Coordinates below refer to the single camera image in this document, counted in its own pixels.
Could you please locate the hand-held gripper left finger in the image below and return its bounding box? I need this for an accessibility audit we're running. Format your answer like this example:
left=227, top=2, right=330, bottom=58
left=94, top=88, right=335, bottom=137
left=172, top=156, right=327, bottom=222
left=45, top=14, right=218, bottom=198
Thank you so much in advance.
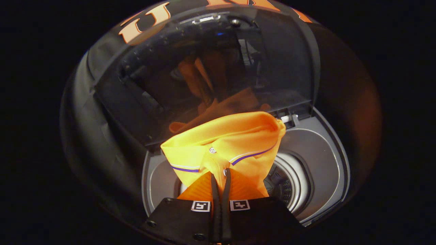
left=141, top=171, right=222, bottom=244

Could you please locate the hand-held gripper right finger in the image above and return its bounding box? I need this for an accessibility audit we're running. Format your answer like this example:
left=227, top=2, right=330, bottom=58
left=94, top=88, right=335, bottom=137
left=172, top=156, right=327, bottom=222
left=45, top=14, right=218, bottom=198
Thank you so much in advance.
left=221, top=168, right=303, bottom=244

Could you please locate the yellow polo shirt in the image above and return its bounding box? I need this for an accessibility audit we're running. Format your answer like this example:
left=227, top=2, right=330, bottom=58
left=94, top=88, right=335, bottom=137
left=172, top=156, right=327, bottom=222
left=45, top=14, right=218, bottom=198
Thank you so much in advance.
left=160, top=111, right=286, bottom=201

